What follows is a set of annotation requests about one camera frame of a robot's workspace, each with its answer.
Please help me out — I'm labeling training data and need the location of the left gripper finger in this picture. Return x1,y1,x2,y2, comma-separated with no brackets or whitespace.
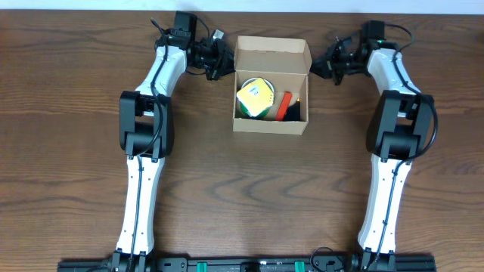
207,56,235,81
217,40,234,70

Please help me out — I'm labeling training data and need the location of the green tape roll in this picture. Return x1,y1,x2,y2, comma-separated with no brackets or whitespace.
238,77,276,120

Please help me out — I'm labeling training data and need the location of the cardboard box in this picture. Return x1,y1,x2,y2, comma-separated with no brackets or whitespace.
232,36,312,135

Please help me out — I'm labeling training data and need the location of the black gold correction tape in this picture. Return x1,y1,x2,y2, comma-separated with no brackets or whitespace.
283,99,301,122

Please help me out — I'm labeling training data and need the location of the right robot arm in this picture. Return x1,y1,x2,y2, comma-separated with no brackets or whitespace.
309,20,439,271

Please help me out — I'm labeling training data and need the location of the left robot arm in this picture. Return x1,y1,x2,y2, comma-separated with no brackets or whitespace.
102,11,234,271

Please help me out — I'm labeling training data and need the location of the left black cable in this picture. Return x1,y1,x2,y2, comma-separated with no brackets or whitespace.
88,17,213,272

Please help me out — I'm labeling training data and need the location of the black cable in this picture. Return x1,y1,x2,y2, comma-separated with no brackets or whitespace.
368,22,439,271
88,17,213,272

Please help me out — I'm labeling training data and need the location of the right black cable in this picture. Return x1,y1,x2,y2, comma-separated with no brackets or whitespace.
368,22,439,271

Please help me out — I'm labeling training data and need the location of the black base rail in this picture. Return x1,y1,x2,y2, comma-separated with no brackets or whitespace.
57,248,437,272

